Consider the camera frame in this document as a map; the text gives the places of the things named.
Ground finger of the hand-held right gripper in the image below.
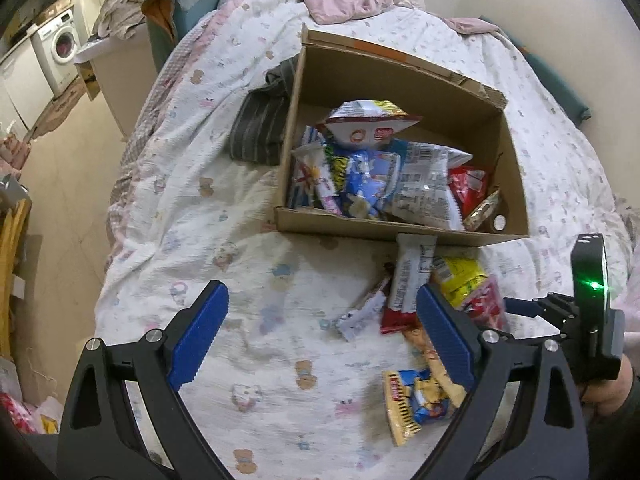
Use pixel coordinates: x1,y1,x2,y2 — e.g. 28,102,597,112
502,293,581,335

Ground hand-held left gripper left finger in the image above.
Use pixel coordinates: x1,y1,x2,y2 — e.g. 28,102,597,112
57,280,233,480

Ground beige snack packet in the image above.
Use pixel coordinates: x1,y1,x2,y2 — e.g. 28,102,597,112
405,327,467,408

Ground small pink white snack packet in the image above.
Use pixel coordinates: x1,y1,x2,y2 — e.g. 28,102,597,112
335,275,394,342

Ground person's right forearm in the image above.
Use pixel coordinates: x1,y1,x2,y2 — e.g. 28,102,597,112
585,375,640,480

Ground red white cartoon snack packet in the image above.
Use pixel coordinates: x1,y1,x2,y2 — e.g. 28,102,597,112
462,280,508,332

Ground yellow blue snack packet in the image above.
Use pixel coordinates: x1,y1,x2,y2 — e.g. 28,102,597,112
382,369,458,447

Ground plain red snack packet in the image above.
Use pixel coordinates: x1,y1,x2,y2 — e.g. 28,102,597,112
447,167,489,218

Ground white snack packet red end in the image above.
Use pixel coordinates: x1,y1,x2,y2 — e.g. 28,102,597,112
380,234,437,335

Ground patterned floor rug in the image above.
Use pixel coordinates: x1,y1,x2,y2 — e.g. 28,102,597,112
30,77,89,141

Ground teal bed bolster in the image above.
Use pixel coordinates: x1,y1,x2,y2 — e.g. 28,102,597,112
520,45,592,128

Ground blue white snack packet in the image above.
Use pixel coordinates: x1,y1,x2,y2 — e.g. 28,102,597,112
325,142,401,221

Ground grey striped cloth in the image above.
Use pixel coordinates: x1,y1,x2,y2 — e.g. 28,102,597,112
230,57,301,166

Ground pink white stick packet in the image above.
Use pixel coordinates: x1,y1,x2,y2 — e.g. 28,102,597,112
292,142,337,211

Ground crumpled white sheets pile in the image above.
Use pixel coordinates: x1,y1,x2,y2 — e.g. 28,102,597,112
92,0,201,41

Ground small brown carton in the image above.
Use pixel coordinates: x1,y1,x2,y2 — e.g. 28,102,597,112
30,0,73,23

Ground person's right hand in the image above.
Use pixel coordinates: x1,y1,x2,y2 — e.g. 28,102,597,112
580,357,638,413

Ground teal orange cushion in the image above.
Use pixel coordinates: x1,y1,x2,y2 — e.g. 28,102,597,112
142,0,227,73

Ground cardboard box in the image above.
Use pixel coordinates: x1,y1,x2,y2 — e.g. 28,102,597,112
274,22,531,248

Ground pink blanket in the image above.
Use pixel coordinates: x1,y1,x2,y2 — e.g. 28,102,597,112
277,0,501,36

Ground white washing machine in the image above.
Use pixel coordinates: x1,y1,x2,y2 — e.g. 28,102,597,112
30,7,83,96

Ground brown snack packet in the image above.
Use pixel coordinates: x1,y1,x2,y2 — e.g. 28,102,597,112
462,190,502,232

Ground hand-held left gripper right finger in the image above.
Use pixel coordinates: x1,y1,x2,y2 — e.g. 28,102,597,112
412,282,583,480

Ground white kitchen cabinets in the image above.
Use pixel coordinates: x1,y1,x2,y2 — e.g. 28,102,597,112
0,40,53,131

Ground yellow wooden rack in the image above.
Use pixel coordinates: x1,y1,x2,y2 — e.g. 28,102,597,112
0,195,33,361

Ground white storage cabinet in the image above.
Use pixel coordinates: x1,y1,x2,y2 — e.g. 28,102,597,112
75,25,166,141

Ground clear printed snack packet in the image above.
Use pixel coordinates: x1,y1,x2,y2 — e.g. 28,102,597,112
390,142,473,232

